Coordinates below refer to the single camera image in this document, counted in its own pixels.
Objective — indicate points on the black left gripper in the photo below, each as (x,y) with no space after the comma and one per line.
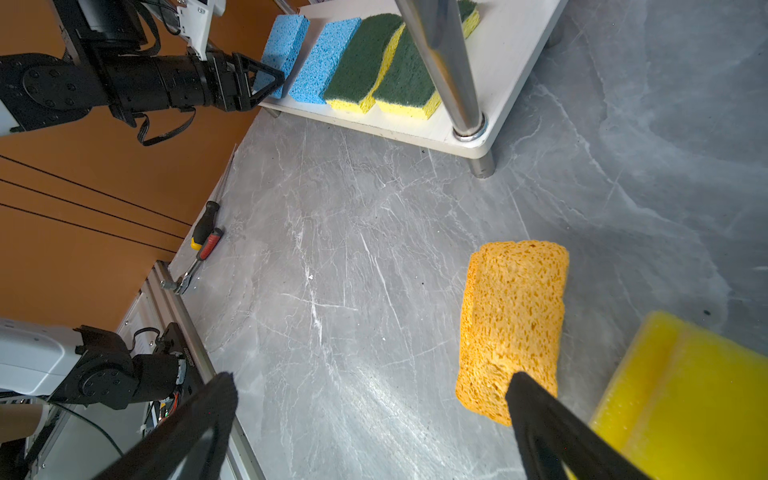
(135,84)

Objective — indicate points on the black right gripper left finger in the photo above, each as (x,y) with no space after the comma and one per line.
(191,444)

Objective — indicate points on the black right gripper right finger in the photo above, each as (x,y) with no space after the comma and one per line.
(553,443)

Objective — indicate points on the blue sponge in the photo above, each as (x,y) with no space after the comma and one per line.
(285,42)
(323,60)

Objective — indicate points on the green yellow scouring sponge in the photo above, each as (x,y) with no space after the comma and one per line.
(364,64)
(414,78)

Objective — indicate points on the orange yellow sponge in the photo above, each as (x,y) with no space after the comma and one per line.
(511,321)

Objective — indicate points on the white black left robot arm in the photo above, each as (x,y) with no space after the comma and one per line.
(39,91)

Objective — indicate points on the white two-tier shelf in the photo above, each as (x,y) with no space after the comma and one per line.
(478,79)

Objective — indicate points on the black yellow handled screwdriver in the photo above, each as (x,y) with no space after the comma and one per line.
(206,222)

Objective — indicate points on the red yellow handled wrench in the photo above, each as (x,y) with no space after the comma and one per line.
(179,286)

